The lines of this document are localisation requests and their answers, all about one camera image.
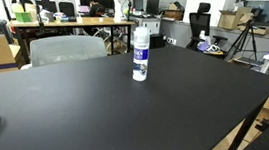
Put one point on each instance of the white blue-label spray can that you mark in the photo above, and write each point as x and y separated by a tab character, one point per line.
139	62

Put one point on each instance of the white drawer cabinet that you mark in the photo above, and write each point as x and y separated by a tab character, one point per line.
151	25

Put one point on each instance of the small black monitor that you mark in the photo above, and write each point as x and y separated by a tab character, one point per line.
152	6

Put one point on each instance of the small brown cardboard box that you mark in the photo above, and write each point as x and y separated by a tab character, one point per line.
173	13

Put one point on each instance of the grey mesh office chair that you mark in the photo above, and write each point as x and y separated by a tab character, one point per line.
66	49

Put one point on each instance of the long wooden desk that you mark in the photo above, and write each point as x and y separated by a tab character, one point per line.
82	22

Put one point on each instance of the seated person in black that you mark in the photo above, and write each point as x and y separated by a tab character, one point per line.
95	8

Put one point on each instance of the black desktop monitor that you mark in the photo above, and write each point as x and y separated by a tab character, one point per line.
105	1

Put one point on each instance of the black headrest office chair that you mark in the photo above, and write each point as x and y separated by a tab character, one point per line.
200	22

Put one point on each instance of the open cardboard box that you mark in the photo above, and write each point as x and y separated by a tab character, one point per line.
234	17

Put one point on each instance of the black table leg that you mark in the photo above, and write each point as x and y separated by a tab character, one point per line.
244	130

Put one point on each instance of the green box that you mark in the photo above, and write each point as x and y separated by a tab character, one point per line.
23	17

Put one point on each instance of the black camera tripod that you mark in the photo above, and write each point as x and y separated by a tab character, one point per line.
246	36

